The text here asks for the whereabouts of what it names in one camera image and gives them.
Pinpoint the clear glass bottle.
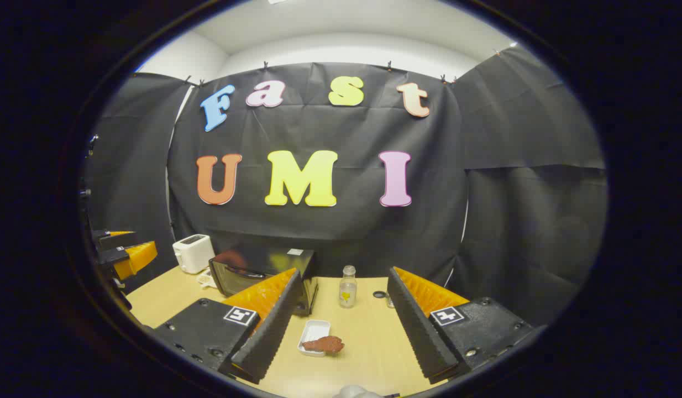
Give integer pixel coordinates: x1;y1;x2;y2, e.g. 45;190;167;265
339;265;358;308

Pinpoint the white rectangular dish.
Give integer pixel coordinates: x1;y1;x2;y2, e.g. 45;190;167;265
297;320;330;357

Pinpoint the black backdrop cloth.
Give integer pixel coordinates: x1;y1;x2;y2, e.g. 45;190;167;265
84;44;608;327

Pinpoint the black electric oven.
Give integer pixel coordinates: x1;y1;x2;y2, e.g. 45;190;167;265
209;249;319;317

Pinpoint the white toaster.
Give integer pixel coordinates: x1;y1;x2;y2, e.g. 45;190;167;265
172;234;216;275

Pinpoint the brown meat piece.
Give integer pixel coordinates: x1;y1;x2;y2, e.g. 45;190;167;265
302;336;345;355

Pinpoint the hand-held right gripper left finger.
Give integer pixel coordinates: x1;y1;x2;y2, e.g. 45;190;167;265
153;268;303;385

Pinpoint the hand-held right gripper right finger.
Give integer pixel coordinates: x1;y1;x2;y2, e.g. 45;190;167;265
387;266;535;385

